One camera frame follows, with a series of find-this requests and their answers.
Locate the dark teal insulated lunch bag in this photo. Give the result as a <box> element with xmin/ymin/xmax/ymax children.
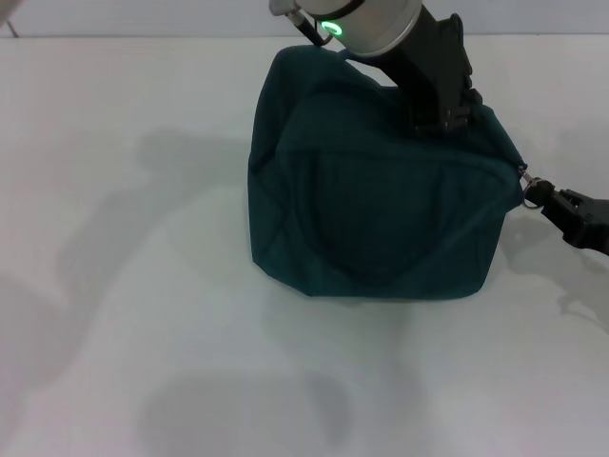
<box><xmin>246</xmin><ymin>45</ymin><xmax>543</xmax><ymax>303</ymax></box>

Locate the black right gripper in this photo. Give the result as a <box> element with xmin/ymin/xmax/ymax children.
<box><xmin>525</xmin><ymin>177</ymin><xmax>609</xmax><ymax>257</ymax></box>

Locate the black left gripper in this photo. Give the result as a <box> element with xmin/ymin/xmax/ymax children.
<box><xmin>374</xmin><ymin>7</ymin><xmax>485</xmax><ymax>138</ymax></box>

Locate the dark left arm cable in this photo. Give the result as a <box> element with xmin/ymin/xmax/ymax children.
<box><xmin>285</xmin><ymin>7</ymin><xmax>334</xmax><ymax>50</ymax></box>

